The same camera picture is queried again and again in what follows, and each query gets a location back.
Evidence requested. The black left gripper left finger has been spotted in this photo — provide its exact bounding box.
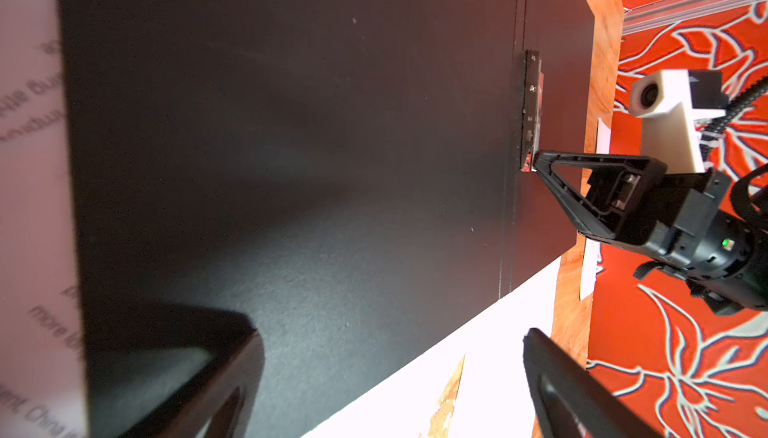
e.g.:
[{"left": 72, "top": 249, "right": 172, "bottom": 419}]
[{"left": 89, "top": 305, "right": 265, "bottom": 437}]

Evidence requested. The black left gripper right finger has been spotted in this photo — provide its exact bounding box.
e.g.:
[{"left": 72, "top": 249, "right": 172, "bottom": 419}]
[{"left": 523, "top": 328, "right": 659, "bottom": 438}]

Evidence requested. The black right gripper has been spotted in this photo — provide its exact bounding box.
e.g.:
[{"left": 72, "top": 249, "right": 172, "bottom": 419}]
[{"left": 534, "top": 151, "right": 767, "bottom": 312}]

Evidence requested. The blue folder black inside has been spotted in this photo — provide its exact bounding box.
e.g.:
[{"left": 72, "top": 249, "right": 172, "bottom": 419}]
[{"left": 59, "top": 0, "right": 594, "bottom": 437}]

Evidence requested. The metal folder clip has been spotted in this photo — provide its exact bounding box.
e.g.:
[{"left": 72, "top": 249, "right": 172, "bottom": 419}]
[{"left": 520, "top": 50, "right": 543, "bottom": 172}]

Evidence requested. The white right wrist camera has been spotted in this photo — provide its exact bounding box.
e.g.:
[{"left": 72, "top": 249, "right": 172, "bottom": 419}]
[{"left": 628, "top": 70, "right": 729, "bottom": 174}]

